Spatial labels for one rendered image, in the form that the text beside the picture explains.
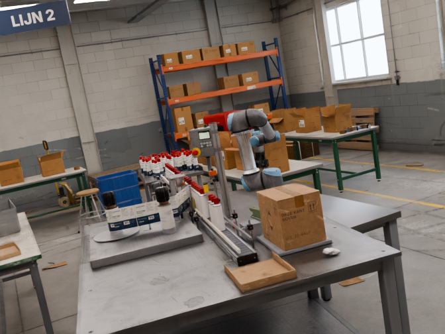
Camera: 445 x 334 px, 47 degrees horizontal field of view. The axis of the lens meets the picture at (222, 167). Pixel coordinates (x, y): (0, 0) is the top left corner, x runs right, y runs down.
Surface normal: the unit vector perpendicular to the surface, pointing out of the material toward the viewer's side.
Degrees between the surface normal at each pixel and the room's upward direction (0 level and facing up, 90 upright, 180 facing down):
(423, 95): 90
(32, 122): 90
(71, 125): 90
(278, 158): 91
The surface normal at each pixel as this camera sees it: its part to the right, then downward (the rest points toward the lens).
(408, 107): -0.89, 0.22
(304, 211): 0.28, 0.11
